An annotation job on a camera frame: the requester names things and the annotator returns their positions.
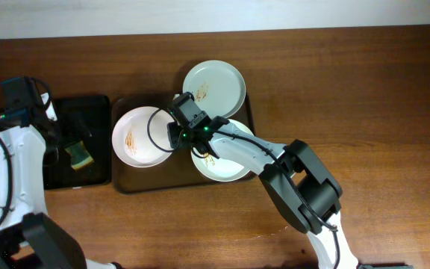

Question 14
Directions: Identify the yellow green sponge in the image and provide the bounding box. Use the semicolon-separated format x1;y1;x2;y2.
64;141;94;170

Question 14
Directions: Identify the pale green plate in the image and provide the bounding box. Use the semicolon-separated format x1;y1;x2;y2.
190;118;255;183

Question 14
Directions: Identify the light green top plate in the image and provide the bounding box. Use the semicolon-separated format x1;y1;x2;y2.
182;60;246;118

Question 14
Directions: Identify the pink white plate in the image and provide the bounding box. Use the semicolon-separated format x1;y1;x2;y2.
112;106;173;168

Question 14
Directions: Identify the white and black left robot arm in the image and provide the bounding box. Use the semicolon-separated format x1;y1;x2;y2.
0;108;119;268

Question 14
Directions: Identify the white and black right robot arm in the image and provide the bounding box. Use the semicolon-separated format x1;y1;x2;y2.
167;116;359;268

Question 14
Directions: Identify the large brown tray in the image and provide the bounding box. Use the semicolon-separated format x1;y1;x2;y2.
110;92;261;194

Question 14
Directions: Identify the small black tray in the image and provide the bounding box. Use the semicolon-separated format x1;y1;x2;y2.
43;95;111;191

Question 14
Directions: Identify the dark object at bottom edge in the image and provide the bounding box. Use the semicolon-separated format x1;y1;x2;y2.
357;264;414;269

